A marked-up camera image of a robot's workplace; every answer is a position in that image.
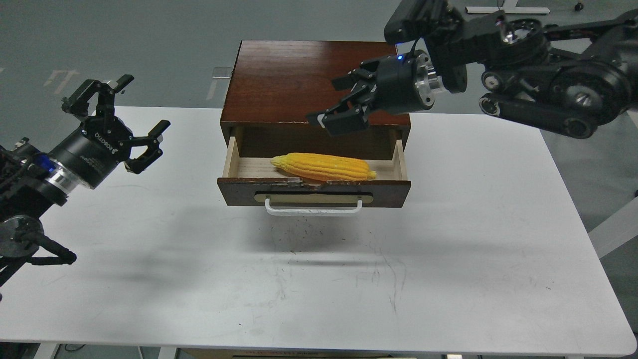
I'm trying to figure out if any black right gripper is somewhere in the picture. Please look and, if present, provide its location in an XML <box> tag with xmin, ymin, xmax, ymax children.
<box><xmin>306</xmin><ymin>53</ymin><xmax>435</xmax><ymax>137</ymax></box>

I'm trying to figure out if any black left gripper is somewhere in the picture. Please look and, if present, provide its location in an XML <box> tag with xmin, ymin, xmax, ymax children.
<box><xmin>49</xmin><ymin>75</ymin><xmax>171</xmax><ymax>189</ymax></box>

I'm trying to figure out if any yellow corn cob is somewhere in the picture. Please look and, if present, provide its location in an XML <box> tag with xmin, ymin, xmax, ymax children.
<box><xmin>270</xmin><ymin>153</ymin><xmax>377</xmax><ymax>181</ymax></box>

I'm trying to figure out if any wooden drawer with white handle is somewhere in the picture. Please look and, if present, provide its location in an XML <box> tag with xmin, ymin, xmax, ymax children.
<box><xmin>217</xmin><ymin>126</ymin><xmax>412</xmax><ymax>209</ymax></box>

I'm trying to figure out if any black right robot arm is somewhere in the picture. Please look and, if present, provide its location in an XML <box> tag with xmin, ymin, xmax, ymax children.
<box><xmin>306</xmin><ymin>0</ymin><xmax>637</xmax><ymax>139</ymax></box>

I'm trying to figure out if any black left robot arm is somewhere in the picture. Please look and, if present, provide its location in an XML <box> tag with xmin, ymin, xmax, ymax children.
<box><xmin>0</xmin><ymin>74</ymin><xmax>170</xmax><ymax>284</ymax></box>

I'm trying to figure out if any dark wooden cabinet box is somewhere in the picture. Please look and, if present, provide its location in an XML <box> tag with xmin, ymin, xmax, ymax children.
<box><xmin>220</xmin><ymin>39</ymin><xmax>411</xmax><ymax>160</ymax></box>

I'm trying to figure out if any white table leg base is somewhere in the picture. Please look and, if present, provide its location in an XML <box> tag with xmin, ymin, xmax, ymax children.
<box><xmin>465</xmin><ymin>0</ymin><xmax>551</xmax><ymax>15</ymax></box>

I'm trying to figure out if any white chair base leg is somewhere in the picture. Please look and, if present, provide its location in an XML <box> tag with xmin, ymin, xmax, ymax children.
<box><xmin>588</xmin><ymin>197</ymin><xmax>638</xmax><ymax>259</ymax></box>

